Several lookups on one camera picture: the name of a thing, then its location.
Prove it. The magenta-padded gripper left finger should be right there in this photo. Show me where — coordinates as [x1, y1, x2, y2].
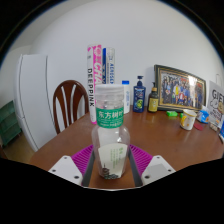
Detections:
[48, 144, 96, 187]

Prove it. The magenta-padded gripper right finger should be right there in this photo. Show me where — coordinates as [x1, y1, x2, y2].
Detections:
[128, 143, 177, 187]

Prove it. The clear green-labelled drink bottle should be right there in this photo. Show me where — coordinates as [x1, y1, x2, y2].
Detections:
[91, 83, 131, 181]

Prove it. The green packet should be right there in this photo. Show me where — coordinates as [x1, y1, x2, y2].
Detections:
[166, 110, 179, 118]

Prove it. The flat round red coaster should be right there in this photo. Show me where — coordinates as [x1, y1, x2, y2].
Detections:
[193, 121, 205, 132]

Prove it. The dark wooden chair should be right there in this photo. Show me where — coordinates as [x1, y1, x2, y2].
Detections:
[52, 79, 90, 135]

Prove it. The brown pump bottle yellow label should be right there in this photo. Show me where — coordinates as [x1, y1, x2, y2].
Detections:
[147, 82, 160, 114]

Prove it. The blue tissue pack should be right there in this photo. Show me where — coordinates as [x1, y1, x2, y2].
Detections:
[196, 105, 211, 125]

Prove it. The dark blue pump bottle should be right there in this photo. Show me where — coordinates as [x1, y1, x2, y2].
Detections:
[132, 75, 147, 114]

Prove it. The green cabinet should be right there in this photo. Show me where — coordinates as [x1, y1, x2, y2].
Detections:
[0, 99, 23, 148]

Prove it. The white refrigerator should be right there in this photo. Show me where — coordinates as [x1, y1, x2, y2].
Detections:
[13, 53, 58, 153]

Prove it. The black-framed group picture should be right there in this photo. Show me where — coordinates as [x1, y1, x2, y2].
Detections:
[153, 64, 207, 113]

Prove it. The white paper gift bag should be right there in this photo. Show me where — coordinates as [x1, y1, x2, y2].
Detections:
[206, 73, 224, 129]

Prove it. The pink tube box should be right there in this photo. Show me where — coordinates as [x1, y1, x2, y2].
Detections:
[86, 44, 103, 125]

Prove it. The white mug with yellow handle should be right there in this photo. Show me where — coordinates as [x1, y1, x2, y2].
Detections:
[179, 108, 198, 131]

